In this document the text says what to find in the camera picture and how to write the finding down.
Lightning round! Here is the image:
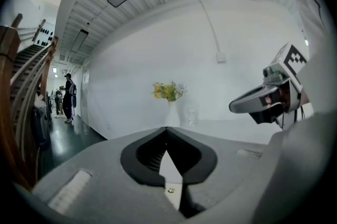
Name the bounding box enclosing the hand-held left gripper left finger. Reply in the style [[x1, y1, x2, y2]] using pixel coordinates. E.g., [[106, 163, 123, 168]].
[[31, 127, 185, 224]]

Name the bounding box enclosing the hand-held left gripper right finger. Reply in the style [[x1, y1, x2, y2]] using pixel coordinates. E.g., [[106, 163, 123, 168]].
[[165, 127, 272, 221]]

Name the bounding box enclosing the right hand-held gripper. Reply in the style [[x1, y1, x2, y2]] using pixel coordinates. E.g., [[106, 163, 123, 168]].
[[229, 43, 309, 129]]

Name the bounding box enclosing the white oval table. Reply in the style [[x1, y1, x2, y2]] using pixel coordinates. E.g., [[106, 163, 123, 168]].
[[157, 119, 280, 145]]

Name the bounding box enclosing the large white wooden drawer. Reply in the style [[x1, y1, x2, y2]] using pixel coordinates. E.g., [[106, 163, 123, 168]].
[[158, 150, 184, 212]]

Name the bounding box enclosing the clear glass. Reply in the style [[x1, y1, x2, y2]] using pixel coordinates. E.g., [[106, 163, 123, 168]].
[[184, 106, 199, 128]]

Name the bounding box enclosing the white vase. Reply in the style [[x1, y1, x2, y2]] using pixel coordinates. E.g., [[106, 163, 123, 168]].
[[165, 100, 181, 128]]

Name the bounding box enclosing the pastel flower bouquet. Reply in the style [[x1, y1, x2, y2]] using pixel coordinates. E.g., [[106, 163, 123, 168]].
[[152, 80, 188, 103]]

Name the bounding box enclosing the small ceiling light panel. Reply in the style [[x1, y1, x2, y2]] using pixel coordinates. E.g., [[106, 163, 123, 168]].
[[71, 29, 89, 53]]

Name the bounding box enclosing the white perforated panel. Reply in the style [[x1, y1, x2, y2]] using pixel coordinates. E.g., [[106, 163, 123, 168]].
[[32, 20, 55, 47]]

